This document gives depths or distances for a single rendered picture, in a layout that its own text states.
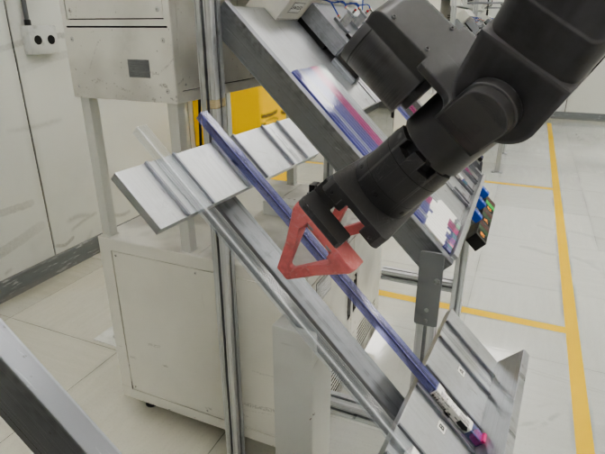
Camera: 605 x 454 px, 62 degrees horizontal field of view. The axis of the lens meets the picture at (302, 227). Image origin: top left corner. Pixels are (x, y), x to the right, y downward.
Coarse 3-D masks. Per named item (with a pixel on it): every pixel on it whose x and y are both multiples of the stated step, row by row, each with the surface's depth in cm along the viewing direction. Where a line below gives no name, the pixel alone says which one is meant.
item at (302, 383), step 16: (288, 336) 63; (288, 352) 64; (304, 352) 63; (288, 368) 65; (304, 368) 64; (320, 368) 65; (288, 384) 66; (304, 384) 64; (320, 384) 66; (288, 400) 67; (304, 400) 65; (320, 400) 67; (288, 416) 68; (304, 416) 66; (320, 416) 68; (288, 432) 69; (304, 432) 67; (320, 432) 69; (288, 448) 70; (304, 448) 68; (320, 448) 71
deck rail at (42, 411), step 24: (0, 336) 38; (0, 360) 38; (24, 360) 38; (0, 384) 39; (24, 384) 37; (48, 384) 38; (0, 408) 40; (24, 408) 38; (48, 408) 37; (72, 408) 38; (24, 432) 40; (48, 432) 38; (72, 432) 37; (96, 432) 38
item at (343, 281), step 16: (208, 128) 60; (224, 144) 60; (240, 160) 59; (256, 176) 59; (272, 192) 60; (288, 208) 60; (288, 224) 59; (304, 240) 59; (320, 256) 59; (352, 288) 59; (368, 304) 59; (368, 320) 59; (384, 320) 59; (384, 336) 59; (400, 352) 58; (416, 368) 58; (432, 384) 58; (480, 432) 58
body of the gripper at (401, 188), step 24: (384, 144) 39; (408, 144) 38; (360, 168) 40; (384, 168) 38; (408, 168) 37; (432, 168) 37; (336, 192) 38; (360, 192) 39; (384, 192) 39; (408, 192) 38; (432, 192) 39; (360, 216) 38; (384, 216) 40; (408, 216) 42; (384, 240) 38
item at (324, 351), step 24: (144, 144) 52; (168, 168) 51; (192, 192) 51; (216, 216) 51; (240, 240) 51; (264, 288) 51; (288, 312) 50; (312, 336) 50; (336, 360) 50; (360, 384) 50; (384, 432) 50
